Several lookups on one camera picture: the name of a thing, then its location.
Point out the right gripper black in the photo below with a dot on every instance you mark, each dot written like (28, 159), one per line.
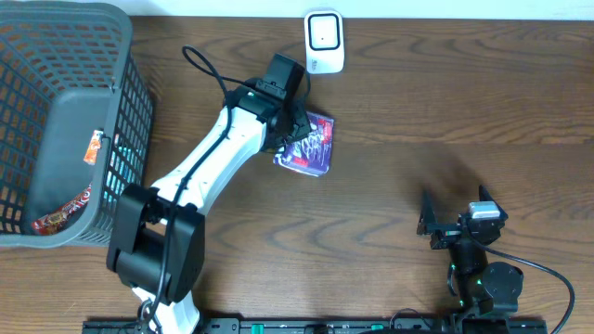
(446, 234)

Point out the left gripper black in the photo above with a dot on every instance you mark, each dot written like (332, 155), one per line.
(297, 123)

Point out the purple snack box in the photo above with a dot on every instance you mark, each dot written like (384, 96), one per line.
(311, 155)

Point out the orange red snack bar wrapper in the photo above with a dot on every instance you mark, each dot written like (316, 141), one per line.
(54, 222)

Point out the teal snack packet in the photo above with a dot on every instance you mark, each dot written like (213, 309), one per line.
(122, 171)

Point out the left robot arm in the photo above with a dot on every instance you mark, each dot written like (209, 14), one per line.
(157, 243)

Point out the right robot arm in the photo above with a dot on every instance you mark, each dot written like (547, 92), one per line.
(488, 292)

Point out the white barcode scanner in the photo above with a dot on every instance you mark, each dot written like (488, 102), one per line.
(324, 42)

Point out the small orange snack packet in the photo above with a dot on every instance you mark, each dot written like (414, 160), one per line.
(90, 156)

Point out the grey plastic mesh basket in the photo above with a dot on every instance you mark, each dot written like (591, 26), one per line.
(67, 69)

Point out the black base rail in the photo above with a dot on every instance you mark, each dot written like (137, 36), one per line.
(399, 325)

